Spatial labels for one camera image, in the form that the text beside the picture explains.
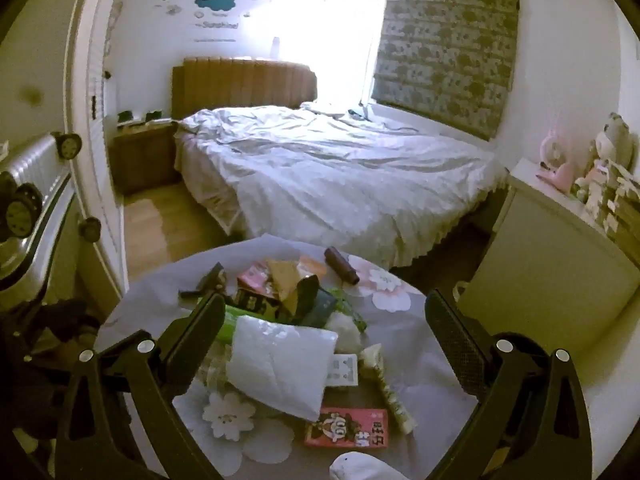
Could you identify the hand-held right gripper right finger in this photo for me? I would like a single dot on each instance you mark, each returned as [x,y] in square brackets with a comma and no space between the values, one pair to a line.
[452,332]

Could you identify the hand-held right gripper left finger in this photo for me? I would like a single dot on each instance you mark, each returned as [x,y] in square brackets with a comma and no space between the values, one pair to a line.
[195,332]

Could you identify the light green bottle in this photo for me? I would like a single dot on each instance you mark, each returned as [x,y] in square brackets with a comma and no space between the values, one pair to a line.
[245,322]

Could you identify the black printed box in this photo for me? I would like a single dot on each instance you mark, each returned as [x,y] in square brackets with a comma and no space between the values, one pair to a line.
[255,302]

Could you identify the pink snack packet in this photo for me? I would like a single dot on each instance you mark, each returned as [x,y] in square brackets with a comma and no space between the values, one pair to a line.
[252,277]

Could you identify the white plastic bag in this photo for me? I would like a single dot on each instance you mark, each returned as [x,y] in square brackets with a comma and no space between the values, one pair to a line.
[280,365]

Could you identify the brown paper wrapper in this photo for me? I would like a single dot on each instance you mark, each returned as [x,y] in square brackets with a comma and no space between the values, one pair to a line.
[285,280]

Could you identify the green leafy wrapper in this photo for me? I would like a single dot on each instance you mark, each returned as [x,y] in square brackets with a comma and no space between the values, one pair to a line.
[350,305]

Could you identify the white tissue ball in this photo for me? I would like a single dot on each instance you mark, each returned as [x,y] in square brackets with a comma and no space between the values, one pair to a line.
[345,332]

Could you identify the white label card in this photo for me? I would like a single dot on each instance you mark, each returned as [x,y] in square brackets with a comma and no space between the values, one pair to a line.
[345,370]

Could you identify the dark green packet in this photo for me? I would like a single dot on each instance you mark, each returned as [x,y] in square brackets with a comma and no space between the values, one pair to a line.
[320,310]

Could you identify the brown bottle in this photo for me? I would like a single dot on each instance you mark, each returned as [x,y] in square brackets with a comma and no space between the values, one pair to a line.
[342,265]

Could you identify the orange packet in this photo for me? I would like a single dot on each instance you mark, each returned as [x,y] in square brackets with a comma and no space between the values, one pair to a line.
[312,265]

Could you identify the red snack box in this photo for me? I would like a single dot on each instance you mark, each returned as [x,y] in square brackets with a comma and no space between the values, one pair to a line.
[345,427]

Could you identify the small white container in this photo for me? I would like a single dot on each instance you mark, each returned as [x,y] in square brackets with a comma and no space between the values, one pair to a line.
[462,287]

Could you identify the grey floral tablecloth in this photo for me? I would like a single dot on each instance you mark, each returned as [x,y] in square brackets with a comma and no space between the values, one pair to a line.
[405,310]

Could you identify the white cabinet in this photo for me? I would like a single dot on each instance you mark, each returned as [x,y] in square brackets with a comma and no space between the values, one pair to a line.
[540,260]

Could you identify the black eared round clip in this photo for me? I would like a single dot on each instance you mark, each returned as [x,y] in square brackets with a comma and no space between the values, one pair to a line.
[90,230]
[20,210]
[65,145]

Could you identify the white crumpled cloth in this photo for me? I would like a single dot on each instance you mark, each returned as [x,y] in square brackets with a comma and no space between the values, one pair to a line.
[360,466]

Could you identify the wooden nightstand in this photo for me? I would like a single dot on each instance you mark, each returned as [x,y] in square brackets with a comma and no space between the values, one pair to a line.
[145,155]

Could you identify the pink desk fan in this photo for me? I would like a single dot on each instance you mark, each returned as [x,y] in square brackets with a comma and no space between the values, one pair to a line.
[555,170]

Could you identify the bed with white duvet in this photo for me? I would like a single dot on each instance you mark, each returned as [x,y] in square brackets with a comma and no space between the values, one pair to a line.
[325,170]

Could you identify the stack of books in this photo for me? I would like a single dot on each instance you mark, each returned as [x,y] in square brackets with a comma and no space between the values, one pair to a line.
[625,210]

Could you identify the small dark nightstand item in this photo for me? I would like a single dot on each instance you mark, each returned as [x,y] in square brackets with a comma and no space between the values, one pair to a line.
[150,117]
[125,116]

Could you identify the brown padded headboard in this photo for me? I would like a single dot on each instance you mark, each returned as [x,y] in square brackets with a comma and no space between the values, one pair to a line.
[240,85]

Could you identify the grey plush toy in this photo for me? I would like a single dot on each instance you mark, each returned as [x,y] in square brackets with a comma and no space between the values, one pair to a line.
[615,140]

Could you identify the floral roman blind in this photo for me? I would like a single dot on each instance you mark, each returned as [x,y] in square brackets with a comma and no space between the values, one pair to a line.
[450,35]

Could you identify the large blue cloud sticker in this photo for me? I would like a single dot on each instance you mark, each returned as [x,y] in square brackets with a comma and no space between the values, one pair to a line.
[215,3]

